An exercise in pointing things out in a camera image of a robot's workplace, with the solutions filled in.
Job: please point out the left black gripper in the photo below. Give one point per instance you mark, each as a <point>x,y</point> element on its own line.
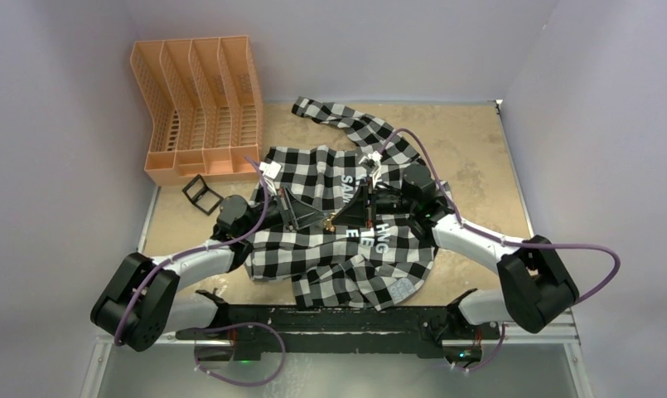
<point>302,214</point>

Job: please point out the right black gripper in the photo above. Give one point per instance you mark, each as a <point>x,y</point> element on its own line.
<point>355,214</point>

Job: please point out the gold glitter brooch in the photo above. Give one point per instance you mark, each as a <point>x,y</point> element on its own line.
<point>328,225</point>

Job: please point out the black white plaid shirt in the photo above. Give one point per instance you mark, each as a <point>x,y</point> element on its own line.
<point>377,267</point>

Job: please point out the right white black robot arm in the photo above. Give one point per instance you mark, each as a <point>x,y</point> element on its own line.
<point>535,286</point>

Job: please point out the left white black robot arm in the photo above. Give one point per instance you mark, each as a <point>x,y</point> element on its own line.
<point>139,302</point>

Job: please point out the orange plastic file organizer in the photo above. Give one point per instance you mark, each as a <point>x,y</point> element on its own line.
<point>206,105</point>

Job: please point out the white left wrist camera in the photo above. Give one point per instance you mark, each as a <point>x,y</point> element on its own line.
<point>270,170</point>

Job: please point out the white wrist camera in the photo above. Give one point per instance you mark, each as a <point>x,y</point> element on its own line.
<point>270,170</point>
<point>370,161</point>

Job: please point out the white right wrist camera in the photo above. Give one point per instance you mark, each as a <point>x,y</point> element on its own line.
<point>370,161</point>

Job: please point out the small black frame stand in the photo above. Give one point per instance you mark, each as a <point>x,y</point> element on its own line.
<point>201,196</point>

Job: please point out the black aluminium mounting rail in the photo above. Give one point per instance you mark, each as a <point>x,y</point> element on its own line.
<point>249,331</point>

